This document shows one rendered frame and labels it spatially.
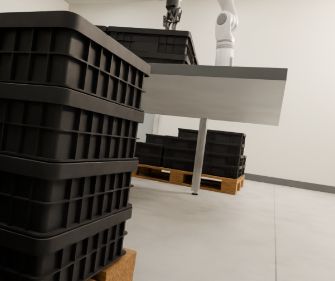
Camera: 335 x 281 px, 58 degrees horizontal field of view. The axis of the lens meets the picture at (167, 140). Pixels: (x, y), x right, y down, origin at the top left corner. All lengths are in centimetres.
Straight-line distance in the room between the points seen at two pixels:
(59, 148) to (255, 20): 473
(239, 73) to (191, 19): 428
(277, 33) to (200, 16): 125
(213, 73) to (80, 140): 64
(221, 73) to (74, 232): 72
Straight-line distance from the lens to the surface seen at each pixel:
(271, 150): 464
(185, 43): 143
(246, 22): 508
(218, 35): 164
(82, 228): 55
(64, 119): 48
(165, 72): 110
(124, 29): 151
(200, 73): 106
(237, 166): 298
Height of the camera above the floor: 43
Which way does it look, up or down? level
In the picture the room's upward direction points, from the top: 7 degrees clockwise
